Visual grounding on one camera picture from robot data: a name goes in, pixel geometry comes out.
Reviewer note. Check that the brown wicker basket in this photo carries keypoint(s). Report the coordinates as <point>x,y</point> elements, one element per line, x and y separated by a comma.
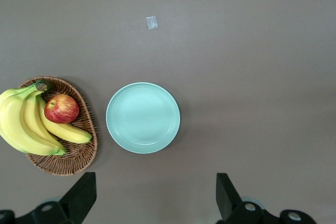
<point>76,155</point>

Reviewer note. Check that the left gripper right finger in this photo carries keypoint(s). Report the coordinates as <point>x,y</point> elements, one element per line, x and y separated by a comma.
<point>231,205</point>

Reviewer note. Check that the yellow banana bunch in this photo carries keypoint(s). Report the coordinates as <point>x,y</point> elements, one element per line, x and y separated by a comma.
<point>15,124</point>

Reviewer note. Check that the red yellow apple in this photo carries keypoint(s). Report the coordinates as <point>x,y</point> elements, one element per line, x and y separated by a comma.
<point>61,108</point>

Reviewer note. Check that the small clear tape piece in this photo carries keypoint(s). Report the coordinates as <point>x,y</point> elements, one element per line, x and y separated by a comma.
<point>152,22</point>

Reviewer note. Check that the light green round plate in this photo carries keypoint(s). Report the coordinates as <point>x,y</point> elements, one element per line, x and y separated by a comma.
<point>143,117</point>

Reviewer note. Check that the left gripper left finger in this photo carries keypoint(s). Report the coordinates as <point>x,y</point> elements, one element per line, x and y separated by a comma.
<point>76,203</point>

